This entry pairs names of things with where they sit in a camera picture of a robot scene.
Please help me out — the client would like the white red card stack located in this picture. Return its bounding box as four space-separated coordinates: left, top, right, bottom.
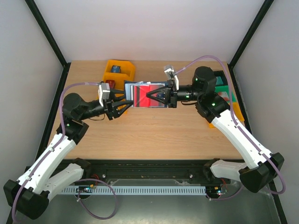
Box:
218 91 230 102

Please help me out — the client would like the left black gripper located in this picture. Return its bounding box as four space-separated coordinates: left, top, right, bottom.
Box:
79 88 133 121

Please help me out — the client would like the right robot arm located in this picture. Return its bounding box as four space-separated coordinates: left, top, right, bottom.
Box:
146 66 285 193

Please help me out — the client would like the black frame post left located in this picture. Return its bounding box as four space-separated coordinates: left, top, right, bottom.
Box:
24 0 71 68

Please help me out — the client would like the black bin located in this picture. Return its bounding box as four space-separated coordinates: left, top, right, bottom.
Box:
213 70 228 87

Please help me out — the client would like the teal card stack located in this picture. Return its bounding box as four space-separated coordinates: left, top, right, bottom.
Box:
216 76 224 86

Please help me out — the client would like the light blue cable duct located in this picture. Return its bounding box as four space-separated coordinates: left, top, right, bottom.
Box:
59 186 206 196

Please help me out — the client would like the black frame post right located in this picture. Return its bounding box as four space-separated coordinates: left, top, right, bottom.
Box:
228 0 275 68

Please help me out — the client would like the green bin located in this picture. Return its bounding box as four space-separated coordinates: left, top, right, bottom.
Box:
215 85 237 103

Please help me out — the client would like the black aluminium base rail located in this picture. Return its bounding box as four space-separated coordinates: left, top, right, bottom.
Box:
83 159 222 185

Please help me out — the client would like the blue card stack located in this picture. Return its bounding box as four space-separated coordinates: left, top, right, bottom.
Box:
110 65 121 73

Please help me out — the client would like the black frame post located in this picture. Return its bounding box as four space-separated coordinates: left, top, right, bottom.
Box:
24 0 71 68
228 0 275 68

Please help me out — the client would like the red VIP card stack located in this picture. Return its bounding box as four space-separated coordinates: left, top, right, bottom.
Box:
106 79 116 89

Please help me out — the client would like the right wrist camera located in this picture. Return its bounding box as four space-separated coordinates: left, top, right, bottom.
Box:
164 65 179 91

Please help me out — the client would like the blue leather card holder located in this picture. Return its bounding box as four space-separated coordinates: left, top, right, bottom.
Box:
124 81 167 108

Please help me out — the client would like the yellow three-compartment bin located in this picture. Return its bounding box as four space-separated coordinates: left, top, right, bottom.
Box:
102 60 135 101

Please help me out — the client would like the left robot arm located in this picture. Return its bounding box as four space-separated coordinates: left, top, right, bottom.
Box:
4 85 134 223

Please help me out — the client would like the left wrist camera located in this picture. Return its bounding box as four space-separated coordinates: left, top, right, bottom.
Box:
98 82 110 106

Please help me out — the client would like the red credit card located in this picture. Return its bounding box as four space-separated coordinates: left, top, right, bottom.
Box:
132 84 166 108

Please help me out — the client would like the yellow bin right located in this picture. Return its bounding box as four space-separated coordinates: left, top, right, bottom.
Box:
208 102 245 128

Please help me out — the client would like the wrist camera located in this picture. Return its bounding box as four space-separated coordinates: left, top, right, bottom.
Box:
98 82 110 106
164 65 179 91

